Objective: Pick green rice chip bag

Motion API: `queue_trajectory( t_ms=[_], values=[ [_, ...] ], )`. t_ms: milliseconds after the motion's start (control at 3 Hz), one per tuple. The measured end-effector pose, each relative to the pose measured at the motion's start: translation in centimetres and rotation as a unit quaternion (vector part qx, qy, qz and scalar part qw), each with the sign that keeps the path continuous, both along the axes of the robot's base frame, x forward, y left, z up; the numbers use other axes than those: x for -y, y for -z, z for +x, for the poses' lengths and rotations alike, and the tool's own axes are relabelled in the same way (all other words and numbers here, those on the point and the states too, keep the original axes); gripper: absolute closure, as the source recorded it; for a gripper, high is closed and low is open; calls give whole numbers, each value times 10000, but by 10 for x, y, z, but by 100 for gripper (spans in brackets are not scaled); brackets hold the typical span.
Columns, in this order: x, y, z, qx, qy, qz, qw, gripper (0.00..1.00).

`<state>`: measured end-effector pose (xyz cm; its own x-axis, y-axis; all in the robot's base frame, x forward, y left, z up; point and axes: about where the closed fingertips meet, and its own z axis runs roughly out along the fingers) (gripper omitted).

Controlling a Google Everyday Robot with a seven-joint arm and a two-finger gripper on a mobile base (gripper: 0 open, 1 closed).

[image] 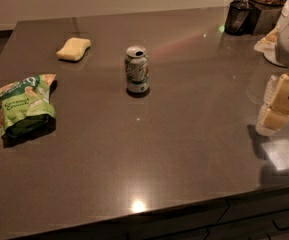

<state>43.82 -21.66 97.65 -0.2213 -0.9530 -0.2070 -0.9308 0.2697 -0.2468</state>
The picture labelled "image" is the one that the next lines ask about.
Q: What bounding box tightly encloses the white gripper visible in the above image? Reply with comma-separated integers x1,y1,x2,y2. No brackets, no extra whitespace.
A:
255,16,289,136

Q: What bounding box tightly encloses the green rice chip bag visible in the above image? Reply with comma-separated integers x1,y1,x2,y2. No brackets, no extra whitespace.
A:
0,74,56,138

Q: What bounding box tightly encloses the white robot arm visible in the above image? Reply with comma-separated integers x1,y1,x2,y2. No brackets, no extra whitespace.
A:
254,0,289,136

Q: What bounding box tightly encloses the white wipes canister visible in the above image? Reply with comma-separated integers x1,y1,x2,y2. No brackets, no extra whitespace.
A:
254,26,285,67

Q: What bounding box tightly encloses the black mesh pen cup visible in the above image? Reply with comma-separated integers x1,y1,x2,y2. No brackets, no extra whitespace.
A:
224,1,253,35

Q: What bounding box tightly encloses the green white soda can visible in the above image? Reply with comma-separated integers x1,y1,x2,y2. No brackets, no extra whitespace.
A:
124,45,149,94

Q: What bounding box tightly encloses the yellow sponge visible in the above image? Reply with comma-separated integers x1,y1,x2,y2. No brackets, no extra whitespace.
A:
56,37,91,62

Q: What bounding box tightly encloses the black drawer handle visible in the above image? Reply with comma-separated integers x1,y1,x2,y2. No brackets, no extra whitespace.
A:
272,217,289,232

